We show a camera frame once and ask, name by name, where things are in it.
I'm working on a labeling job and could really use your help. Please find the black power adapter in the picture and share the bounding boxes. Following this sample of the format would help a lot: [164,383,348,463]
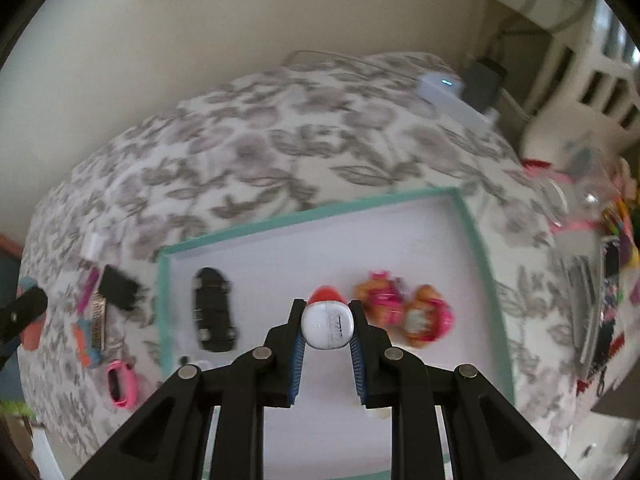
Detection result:
[462,57,508,113]

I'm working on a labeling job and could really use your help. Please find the white charger plug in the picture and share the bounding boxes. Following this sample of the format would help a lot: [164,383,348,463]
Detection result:
[82,232,106,259]

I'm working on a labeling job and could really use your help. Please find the orange blue toy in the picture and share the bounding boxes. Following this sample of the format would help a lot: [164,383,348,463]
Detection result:
[71,320,103,370]

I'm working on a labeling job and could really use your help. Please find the coral orange toy piece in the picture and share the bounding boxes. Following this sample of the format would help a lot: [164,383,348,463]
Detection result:
[15,282,43,352]

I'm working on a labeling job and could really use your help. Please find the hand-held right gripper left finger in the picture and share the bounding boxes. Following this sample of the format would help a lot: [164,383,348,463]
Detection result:
[70,299,308,480]

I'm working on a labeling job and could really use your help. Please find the white wooden furniture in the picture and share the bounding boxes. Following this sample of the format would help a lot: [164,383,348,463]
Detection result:
[487,0,640,161]

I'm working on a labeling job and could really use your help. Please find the green packet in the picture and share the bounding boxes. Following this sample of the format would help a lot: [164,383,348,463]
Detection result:
[0,400,36,421]

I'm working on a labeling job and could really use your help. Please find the magenta pen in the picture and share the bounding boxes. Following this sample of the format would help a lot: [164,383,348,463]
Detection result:
[76,267,102,311]

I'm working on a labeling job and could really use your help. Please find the clear plastic container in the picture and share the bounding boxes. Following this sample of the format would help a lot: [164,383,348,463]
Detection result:
[542,150,621,231]

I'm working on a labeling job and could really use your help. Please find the teal-rimmed white tray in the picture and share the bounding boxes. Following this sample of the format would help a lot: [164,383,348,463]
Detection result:
[156,186,516,480]

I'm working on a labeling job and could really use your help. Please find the black toy skateboard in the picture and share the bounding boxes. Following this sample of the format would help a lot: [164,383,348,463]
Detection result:
[192,266,238,353]

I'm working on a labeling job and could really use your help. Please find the red white glue tube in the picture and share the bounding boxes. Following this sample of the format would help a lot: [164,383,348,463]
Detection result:
[301,285,357,351]

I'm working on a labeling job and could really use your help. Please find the red white knitted cloth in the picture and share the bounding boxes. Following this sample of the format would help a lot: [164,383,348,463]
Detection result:
[575,330,631,401]

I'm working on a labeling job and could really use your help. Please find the pile of colourful toys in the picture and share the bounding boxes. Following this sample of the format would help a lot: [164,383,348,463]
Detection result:
[600,160,640,311]

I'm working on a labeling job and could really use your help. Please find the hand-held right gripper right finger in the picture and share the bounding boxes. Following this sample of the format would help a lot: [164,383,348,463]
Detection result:
[348,299,581,480]

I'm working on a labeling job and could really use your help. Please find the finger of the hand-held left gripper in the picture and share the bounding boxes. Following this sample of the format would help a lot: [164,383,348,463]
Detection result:
[0,287,49,361]

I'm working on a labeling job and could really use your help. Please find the white box with blue light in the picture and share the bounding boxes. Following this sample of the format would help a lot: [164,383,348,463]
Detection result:
[416,72,501,123]

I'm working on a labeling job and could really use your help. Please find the black charger plug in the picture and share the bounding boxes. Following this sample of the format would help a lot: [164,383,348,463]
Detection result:
[96,265,143,311]

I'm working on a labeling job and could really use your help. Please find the pink helmet dog figure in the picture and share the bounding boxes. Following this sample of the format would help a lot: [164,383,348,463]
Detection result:
[400,284,455,348]

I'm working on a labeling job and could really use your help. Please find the black white patterned bar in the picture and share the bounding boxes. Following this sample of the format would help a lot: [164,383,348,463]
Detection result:
[90,294,108,352]

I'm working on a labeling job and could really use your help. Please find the orange pink toy figure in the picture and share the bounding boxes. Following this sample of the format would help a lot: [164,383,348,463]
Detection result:
[352,270,408,331]

